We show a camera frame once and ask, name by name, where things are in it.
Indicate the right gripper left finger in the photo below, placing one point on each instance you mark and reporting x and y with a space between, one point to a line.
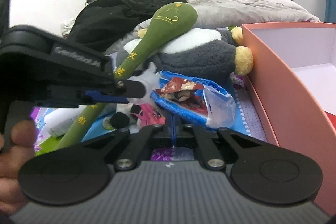
77 173

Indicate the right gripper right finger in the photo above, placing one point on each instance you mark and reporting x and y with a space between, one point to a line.
258 170

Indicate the small panda plush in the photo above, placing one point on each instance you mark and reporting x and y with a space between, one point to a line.
125 116

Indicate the red foil tea packet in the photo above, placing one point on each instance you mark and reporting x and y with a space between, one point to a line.
332 118

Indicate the blue plastic snack bag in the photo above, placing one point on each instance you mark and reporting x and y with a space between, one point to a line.
198 101

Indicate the pink haired small doll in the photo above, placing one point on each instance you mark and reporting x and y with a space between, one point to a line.
146 115

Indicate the person left hand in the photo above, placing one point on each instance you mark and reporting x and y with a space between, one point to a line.
23 136

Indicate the colourful striped bed sheet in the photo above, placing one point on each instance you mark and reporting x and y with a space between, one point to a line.
150 78

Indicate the white cylindrical bottle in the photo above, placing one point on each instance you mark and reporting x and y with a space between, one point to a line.
60 120

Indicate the black jacket on bed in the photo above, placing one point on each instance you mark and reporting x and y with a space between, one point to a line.
103 22

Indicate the pink cardboard box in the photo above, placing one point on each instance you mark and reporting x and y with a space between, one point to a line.
292 85

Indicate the grey white penguin plush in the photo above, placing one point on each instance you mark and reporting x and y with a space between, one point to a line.
204 53

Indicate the green plush massage hammer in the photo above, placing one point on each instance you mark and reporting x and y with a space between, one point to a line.
168 23

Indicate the grey duvet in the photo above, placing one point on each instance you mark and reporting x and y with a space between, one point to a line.
224 13

